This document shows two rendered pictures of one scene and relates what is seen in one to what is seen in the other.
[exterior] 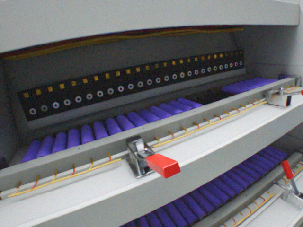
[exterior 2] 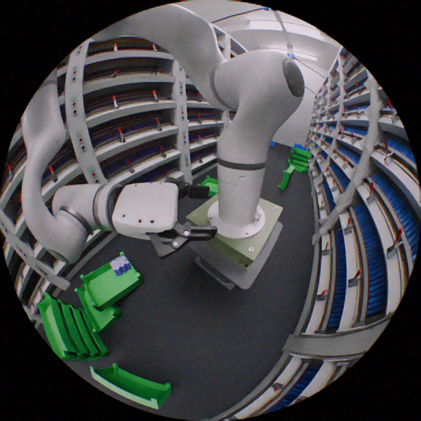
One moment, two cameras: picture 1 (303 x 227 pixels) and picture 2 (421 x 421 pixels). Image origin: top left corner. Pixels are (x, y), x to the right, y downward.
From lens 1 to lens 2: 74 cm
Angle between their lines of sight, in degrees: 52
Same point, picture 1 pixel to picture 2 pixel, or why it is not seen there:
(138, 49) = (119, 63)
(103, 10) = (115, 55)
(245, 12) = (150, 54)
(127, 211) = (108, 83)
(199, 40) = (143, 61)
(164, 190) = (116, 81)
